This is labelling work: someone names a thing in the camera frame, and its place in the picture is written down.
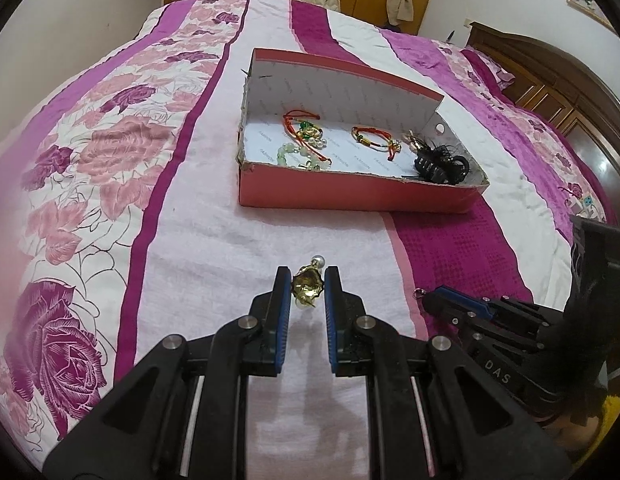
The purple white floral blanket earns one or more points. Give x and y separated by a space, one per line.
189 240

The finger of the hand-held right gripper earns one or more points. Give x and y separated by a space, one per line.
445 310
460 296

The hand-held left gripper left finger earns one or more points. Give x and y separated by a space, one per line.
282 320

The dark wooden headboard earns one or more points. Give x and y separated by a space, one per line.
565 90

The black feather hair clip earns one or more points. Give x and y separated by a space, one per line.
440 167

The white power strip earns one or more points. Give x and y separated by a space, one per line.
585 202

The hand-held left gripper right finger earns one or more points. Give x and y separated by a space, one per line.
331 325

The pink cardboard box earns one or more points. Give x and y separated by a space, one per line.
340 190

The beige hanging cloth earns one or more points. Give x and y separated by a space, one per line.
400 2

